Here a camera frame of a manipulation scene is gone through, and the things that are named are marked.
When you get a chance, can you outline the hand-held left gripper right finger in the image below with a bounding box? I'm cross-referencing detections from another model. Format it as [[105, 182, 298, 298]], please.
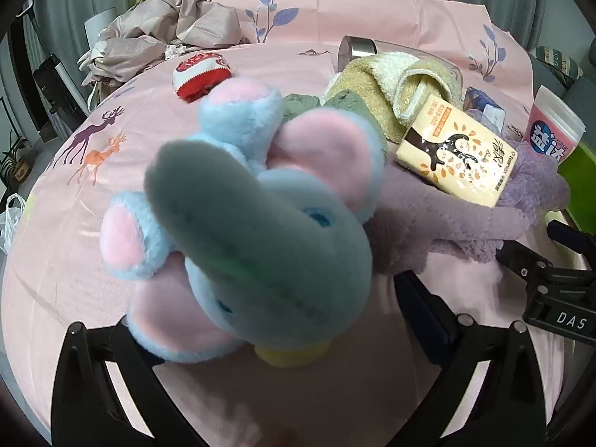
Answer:
[[395, 270, 546, 447]]

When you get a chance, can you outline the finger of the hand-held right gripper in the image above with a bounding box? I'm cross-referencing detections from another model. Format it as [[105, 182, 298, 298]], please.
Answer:
[[546, 220, 596, 255], [495, 240, 596, 290]]

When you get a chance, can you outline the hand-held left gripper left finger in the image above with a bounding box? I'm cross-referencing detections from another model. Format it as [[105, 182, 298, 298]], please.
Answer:
[[52, 317, 208, 447]]

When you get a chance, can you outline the green box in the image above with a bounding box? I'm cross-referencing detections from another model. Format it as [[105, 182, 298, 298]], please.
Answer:
[[556, 142, 596, 271]]

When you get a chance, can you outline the purple fluffy towel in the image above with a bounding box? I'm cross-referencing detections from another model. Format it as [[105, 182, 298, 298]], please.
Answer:
[[368, 140, 571, 285]]

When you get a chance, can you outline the yellow tissue pack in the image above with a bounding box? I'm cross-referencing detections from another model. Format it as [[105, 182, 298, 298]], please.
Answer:
[[395, 94, 519, 209]]

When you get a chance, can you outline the blue pink plush elephant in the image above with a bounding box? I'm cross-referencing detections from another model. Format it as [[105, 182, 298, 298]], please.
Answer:
[[99, 77, 387, 366]]

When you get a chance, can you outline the green fluffy towel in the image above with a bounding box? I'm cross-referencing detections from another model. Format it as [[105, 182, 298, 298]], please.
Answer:
[[282, 91, 389, 159]]

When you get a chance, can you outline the yellow white fluffy towel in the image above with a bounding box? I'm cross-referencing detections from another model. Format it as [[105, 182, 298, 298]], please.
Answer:
[[323, 51, 464, 145]]

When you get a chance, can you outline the red white soft ball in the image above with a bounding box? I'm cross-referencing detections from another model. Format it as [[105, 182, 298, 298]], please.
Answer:
[[172, 51, 234, 102]]

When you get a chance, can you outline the pink paper cup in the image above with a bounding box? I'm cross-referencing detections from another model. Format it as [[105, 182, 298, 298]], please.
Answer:
[[521, 85, 586, 164]]

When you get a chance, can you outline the grey sofa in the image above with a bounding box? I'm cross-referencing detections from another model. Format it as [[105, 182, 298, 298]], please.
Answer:
[[526, 42, 596, 103]]

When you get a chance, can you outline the small blue box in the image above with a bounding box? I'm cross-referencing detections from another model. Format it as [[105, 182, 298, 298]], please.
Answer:
[[463, 86, 506, 131]]

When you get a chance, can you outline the patterned cushion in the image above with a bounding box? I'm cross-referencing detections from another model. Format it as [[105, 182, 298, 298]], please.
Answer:
[[535, 45, 585, 80]]

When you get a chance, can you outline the white plastic bag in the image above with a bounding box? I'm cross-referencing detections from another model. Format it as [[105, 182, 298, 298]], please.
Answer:
[[0, 193, 28, 254]]

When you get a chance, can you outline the potted plant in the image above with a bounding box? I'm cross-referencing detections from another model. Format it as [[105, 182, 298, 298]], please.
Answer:
[[0, 137, 33, 187]]

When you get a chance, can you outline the glass bottle with metal lid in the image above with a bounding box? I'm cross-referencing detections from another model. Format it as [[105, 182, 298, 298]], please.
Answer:
[[337, 35, 462, 89]]

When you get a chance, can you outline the black stand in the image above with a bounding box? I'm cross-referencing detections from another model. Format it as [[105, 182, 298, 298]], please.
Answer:
[[32, 53, 90, 143]]

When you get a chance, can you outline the pink printed bedsheet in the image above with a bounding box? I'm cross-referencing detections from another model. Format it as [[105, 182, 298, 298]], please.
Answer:
[[0, 0, 596, 447]]

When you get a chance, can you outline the crumpled beige blanket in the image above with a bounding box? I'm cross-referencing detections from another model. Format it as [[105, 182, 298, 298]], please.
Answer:
[[77, 0, 243, 87]]

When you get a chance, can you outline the white panel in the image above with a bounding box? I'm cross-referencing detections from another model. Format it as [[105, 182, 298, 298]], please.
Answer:
[[84, 7, 117, 54]]

